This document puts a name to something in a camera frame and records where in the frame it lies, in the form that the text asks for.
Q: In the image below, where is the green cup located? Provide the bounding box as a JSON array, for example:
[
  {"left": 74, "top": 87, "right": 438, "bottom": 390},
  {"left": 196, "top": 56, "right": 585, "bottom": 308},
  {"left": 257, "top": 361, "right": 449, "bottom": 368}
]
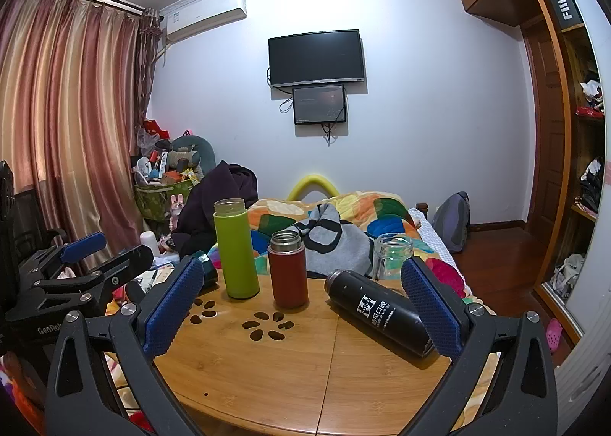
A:
[{"left": 213, "top": 198, "right": 261, "bottom": 300}]

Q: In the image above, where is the red cup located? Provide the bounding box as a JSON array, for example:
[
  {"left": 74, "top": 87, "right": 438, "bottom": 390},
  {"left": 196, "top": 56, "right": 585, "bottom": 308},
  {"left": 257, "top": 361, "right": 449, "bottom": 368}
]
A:
[{"left": 267, "top": 230, "right": 309, "bottom": 309}]

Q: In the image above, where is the wooden wardrobe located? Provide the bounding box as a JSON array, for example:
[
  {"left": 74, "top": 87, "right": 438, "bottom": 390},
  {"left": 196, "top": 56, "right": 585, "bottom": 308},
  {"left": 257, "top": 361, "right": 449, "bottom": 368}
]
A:
[{"left": 519, "top": 0, "right": 611, "bottom": 344}]

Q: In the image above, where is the black printed cup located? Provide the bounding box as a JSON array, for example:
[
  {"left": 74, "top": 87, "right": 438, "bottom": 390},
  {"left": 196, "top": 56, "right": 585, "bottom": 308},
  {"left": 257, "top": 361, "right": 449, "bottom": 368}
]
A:
[{"left": 324, "top": 268, "right": 438, "bottom": 361}]

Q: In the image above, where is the yellow foam tube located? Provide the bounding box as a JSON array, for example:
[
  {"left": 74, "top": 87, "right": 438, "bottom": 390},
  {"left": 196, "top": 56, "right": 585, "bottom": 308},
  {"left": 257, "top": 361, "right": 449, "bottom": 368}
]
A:
[{"left": 286, "top": 173, "right": 341, "bottom": 203}]

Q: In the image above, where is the black storage box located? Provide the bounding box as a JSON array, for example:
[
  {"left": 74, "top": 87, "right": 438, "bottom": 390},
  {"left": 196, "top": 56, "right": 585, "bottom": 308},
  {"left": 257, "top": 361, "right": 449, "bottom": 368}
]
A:
[{"left": 546, "top": 0, "right": 584, "bottom": 34}]

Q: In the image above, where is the clear glass cup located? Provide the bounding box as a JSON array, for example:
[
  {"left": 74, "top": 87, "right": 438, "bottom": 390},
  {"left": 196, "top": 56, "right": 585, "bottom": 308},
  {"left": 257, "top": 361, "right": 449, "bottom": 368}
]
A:
[{"left": 371, "top": 232, "right": 414, "bottom": 282}]

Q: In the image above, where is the grey backpack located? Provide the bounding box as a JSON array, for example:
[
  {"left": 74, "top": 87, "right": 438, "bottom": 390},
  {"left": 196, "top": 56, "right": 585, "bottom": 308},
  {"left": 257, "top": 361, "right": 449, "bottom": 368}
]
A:
[{"left": 432, "top": 191, "right": 471, "bottom": 254}]

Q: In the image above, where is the green storage basket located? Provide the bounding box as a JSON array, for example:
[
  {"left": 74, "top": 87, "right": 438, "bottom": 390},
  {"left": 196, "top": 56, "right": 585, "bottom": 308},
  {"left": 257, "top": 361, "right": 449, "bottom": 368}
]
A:
[{"left": 134, "top": 177, "right": 193, "bottom": 223}]

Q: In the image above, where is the black chair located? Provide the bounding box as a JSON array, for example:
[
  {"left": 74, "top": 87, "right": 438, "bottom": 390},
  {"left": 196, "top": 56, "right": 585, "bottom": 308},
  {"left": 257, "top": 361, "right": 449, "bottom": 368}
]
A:
[{"left": 0, "top": 160, "right": 70, "bottom": 274}]

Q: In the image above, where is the pink bunny toy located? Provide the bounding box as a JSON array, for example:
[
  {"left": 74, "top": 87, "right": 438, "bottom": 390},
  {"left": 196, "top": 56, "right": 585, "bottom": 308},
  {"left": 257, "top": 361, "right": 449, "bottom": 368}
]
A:
[{"left": 169, "top": 194, "right": 187, "bottom": 232}]

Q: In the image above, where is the pink slipper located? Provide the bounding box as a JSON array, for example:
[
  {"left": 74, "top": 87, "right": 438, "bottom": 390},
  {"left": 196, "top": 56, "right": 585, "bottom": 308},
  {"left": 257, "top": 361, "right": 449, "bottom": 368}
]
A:
[{"left": 545, "top": 318, "right": 564, "bottom": 353}]

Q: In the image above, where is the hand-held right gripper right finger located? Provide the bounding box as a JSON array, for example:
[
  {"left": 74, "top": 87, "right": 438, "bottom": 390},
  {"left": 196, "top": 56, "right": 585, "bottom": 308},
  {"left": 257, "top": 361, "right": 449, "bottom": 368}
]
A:
[{"left": 400, "top": 255, "right": 558, "bottom": 436}]

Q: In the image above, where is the grey garment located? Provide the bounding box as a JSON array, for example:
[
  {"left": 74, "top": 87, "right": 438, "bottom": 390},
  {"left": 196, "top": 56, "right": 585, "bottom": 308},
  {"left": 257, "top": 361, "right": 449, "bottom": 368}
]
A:
[{"left": 285, "top": 202, "right": 376, "bottom": 277}]

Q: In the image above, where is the dark green lid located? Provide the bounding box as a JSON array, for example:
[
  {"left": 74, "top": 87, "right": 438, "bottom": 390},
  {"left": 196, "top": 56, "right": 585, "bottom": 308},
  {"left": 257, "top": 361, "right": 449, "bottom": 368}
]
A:
[{"left": 193, "top": 250, "right": 221, "bottom": 294}]

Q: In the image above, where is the grey plush toy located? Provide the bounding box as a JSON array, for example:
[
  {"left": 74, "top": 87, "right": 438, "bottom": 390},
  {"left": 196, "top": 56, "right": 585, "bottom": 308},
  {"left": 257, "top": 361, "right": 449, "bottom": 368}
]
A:
[{"left": 169, "top": 133, "right": 217, "bottom": 180}]

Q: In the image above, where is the white air conditioner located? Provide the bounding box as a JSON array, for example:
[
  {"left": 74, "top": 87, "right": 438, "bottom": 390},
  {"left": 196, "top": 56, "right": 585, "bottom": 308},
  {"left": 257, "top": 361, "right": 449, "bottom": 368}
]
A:
[{"left": 164, "top": 0, "right": 248, "bottom": 45}]

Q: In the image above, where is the colourful patchwork quilt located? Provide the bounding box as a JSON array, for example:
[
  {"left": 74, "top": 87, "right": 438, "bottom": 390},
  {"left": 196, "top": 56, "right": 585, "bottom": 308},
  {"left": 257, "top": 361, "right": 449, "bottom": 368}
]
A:
[{"left": 205, "top": 191, "right": 467, "bottom": 299}]

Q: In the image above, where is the wooden door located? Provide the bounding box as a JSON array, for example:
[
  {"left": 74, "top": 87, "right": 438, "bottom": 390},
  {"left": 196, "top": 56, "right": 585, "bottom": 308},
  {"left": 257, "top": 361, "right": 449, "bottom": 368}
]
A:
[{"left": 522, "top": 19, "right": 572, "bottom": 232}]

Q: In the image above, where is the wall television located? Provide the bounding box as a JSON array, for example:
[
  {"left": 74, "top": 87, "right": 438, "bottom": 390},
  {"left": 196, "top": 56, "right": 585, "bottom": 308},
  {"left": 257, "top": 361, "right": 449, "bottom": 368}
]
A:
[{"left": 267, "top": 28, "right": 368, "bottom": 89}]

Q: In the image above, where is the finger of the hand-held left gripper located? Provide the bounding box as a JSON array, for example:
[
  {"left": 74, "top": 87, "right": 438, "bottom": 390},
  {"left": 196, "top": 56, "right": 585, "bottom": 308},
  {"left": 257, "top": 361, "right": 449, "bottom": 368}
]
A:
[
  {"left": 34, "top": 244, "right": 155, "bottom": 308},
  {"left": 19, "top": 232, "right": 108, "bottom": 281}
]

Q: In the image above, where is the small wall monitor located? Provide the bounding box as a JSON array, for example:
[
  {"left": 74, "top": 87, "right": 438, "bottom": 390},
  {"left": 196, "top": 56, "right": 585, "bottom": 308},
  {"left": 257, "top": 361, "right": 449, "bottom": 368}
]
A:
[{"left": 292, "top": 84, "right": 348, "bottom": 126}]

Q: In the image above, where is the pink striped curtain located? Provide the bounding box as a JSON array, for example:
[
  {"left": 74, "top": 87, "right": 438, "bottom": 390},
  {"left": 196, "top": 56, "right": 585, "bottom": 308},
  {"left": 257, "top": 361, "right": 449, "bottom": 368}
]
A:
[{"left": 0, "top": 0, "right": 162, "bottom": 277}]

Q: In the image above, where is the dark purple jacket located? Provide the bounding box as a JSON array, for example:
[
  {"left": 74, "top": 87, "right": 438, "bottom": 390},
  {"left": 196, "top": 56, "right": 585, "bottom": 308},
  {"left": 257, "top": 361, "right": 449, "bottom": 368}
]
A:
[{"left": 170, "top": 159, "right": 261, "bottom": 259}]

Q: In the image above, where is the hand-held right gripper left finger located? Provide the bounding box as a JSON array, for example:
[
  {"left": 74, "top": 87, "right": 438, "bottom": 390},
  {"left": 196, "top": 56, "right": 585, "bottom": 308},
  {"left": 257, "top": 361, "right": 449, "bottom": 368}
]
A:
[{"left": 45, "top": 255, "right": 206, "bottom": 436}]

